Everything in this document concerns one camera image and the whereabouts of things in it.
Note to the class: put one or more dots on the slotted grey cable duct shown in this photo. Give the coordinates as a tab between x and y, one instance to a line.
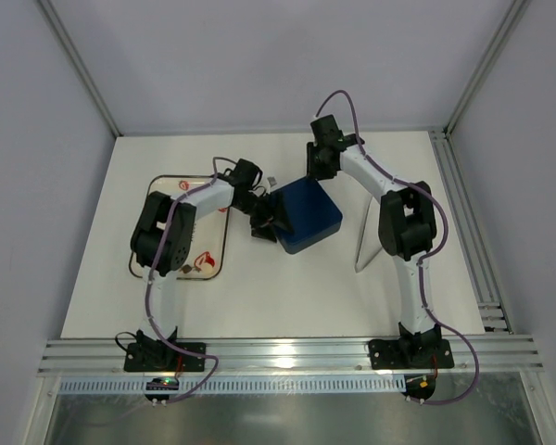
240	384

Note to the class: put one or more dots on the aluminium frame post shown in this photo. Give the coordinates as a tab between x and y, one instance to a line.
494	48
57	26

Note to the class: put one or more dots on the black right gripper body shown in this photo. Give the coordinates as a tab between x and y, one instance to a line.
314	166

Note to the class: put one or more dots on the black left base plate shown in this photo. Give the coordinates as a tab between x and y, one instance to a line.
141	358

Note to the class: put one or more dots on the right aluminium frame post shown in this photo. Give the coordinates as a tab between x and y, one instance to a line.
494	48

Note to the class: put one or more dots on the navy blue chocolate tin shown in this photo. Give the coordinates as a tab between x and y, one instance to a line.
308	230

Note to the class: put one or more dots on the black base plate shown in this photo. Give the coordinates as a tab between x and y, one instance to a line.
141	358
398	354

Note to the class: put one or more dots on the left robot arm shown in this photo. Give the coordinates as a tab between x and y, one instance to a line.
161	243

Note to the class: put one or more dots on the left aluminium frame post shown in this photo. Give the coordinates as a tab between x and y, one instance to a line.
57	26

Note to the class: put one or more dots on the left controller board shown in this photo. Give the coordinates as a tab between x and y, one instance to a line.
162	391

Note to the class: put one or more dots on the silver metal tongs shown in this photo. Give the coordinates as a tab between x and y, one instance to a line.
368	244

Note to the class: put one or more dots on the white strawberry print tray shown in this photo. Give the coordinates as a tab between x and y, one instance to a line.
209	236

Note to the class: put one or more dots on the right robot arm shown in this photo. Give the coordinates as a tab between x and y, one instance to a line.
406	231

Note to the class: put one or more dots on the navy blue tin lid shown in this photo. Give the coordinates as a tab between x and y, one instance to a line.
306	195

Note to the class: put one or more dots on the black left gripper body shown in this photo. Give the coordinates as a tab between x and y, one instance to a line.
260	216

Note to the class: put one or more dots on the aluminium mounting rail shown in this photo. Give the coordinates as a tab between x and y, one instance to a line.
495	352

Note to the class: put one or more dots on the controller board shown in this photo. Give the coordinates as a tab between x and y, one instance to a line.
419	388
162	391

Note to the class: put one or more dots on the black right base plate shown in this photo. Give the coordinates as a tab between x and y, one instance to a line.
398	354

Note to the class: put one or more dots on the right controller board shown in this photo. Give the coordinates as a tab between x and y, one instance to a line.
419	388

